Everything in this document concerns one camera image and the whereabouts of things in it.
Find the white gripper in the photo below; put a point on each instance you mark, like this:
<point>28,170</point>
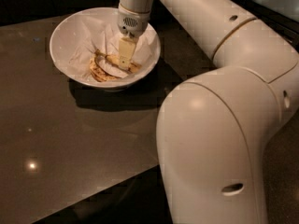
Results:
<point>132,22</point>

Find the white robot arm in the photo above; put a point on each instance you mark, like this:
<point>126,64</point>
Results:
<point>212,128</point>

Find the white bowl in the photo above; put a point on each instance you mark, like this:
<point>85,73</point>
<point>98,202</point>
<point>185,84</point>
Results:
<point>71,31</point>

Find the white paper napkin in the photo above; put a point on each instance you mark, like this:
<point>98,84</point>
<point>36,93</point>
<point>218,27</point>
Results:
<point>146,54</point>

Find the dark cabinet doors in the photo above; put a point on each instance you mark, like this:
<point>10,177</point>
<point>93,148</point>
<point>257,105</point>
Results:
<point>15,11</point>

